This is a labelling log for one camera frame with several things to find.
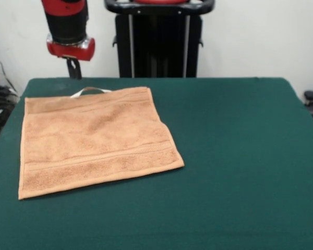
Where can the tan terry towel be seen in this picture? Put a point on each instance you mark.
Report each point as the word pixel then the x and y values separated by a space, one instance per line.
pixel 94 140

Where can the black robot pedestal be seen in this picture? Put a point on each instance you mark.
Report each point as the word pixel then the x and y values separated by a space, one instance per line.
pixel 159 47

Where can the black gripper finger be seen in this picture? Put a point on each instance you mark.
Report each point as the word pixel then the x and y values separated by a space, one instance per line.
pixel 78 69
pixel 71 69

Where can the dark green table cloth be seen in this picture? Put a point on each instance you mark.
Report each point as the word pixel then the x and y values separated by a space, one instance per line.
pixel 224 195

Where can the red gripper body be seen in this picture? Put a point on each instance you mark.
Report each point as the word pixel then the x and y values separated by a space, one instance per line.
pixel 70 50

